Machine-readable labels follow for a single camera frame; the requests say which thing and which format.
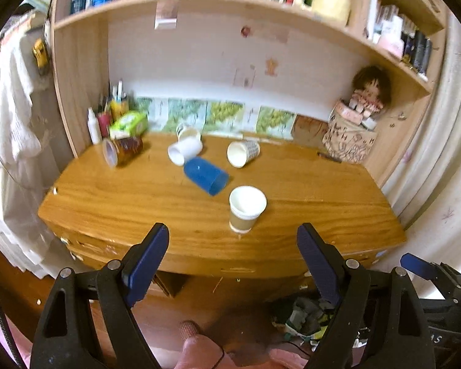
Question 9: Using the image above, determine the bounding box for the wooden desk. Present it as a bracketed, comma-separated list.
[37, 131, 407, 298]

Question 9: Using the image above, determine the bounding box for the plain white cup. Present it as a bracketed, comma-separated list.
[167, 137, 203, 166]

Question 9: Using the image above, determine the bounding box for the brown-haired doll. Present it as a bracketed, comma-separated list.
[349, 65, 392, 121]

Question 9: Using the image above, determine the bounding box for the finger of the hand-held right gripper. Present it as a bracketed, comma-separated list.
[400, 253, 461, 304]

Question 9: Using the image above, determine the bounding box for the green tissue box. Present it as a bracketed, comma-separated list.
[108, 110, 148, 140]

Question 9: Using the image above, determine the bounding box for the brown cardboard sheet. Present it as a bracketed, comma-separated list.
[291, 114, 330, 150]

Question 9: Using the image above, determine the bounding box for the pen holder with pens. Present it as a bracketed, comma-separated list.
[97, 80, 130, 138]

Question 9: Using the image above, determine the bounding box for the brown cup with clear lid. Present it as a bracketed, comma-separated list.
[102, 136, 144, 169]

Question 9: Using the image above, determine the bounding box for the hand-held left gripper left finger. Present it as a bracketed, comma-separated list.
[30, 222, 170, 369]

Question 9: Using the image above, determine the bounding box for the pile of wrappers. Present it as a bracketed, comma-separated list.
[271, 296, 369, 348]

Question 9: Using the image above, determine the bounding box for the white hanging cloth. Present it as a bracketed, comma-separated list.
[0, 31, 62, 281]

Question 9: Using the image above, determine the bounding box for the yellow toy car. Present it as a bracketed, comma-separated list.
[31, 38, 50, 75]

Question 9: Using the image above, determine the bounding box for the wooden bookshelf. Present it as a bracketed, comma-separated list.
[49, 0, 447, 189]

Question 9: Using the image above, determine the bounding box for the doodled paper bag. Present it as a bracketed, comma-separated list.
[321, 102, 379, 164]

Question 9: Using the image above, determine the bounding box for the paper cup with brown sleeve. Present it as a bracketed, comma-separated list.
[229, 185, 268, 234]

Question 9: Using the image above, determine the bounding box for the white mug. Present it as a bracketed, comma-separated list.
[176, 122, 202, 143]

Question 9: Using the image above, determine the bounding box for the yellow mug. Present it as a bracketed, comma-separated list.
[294, 0, 351, 27]

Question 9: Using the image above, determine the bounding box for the short row of dark books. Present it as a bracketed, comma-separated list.
[367, 0, 433, 75]

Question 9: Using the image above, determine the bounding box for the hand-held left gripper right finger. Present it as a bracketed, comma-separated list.
[297, 222, 436, 369]

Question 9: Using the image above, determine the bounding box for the pale curtain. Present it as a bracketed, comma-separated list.
[380, 11, 461, 300]

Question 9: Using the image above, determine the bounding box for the blue plastic cup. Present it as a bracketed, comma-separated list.
[183, 157, 230, 196]

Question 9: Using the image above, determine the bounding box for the white squeeze bottle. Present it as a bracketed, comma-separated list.
[87, 108, 102, 145]

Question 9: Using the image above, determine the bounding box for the pink box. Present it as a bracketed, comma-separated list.
[335, 100, 364, 124]

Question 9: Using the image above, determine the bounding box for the black cable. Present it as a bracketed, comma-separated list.
[0, 257, 27, 369]

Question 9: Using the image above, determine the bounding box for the patterned paper cup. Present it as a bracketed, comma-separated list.
[227, 139, 261, 169]

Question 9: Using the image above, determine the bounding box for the strip of green map prints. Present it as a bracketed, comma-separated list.
[132, 97, 296, 139]

